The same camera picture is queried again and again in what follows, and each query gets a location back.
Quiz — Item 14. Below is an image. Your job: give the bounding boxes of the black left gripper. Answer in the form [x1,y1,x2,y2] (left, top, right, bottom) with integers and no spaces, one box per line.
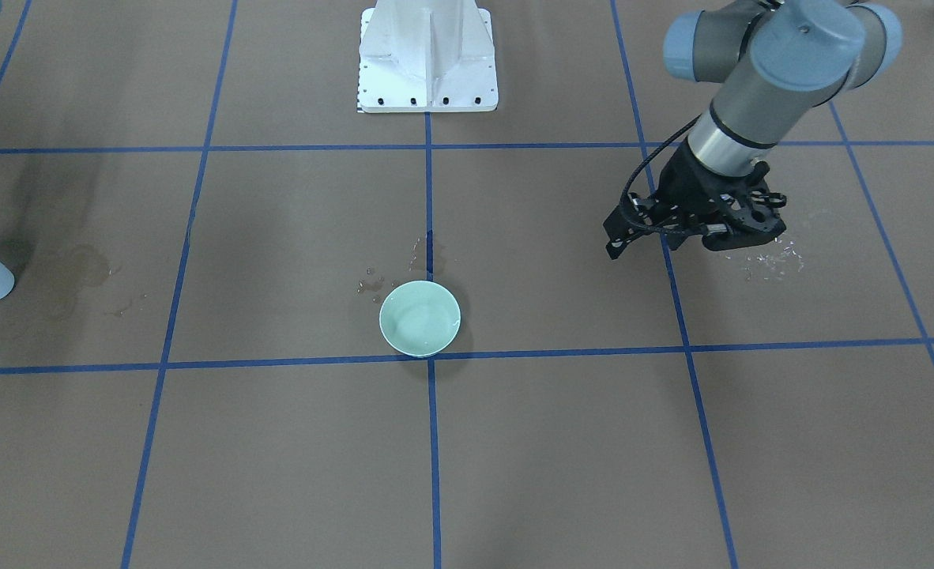
[603,142,786,262]

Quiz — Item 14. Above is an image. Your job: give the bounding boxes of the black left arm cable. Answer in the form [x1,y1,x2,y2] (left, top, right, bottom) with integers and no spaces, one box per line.
[619,115,725,236]

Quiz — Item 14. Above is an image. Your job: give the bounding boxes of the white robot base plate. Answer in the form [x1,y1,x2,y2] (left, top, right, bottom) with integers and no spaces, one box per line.
[356,1,499,113]

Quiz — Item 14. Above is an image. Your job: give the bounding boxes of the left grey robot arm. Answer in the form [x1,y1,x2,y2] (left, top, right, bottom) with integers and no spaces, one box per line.
[603,1,903,259]

